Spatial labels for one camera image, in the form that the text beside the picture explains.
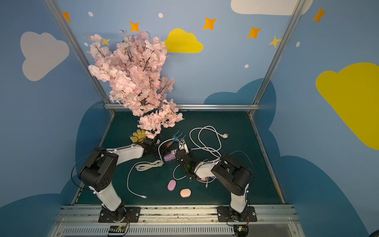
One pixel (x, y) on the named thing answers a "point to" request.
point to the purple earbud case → (171, 185)
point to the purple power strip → (170, 156)
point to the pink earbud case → (185, 192)
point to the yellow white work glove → (138, 136)
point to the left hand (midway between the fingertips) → (173, 149)
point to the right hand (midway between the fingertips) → (183, 146)
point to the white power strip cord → (204, 147)
